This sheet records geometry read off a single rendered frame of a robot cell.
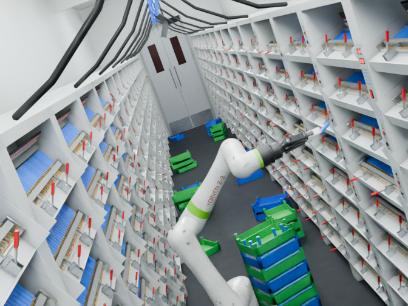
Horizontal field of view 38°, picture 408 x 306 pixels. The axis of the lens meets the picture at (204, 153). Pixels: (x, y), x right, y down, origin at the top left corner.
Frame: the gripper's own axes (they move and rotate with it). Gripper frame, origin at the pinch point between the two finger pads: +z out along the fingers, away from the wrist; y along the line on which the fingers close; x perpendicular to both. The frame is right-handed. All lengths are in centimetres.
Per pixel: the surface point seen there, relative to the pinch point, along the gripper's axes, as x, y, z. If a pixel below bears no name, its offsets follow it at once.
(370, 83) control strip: 9, -52, 12
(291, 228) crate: 14, 101, -10
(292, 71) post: -62, 64, 27
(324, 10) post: -48, -11, 30
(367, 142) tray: 15.2, -5.1, 17.2
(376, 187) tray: 32.0, 6.3, 14.4
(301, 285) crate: 44, 118, -18
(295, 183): -48, 238, 37
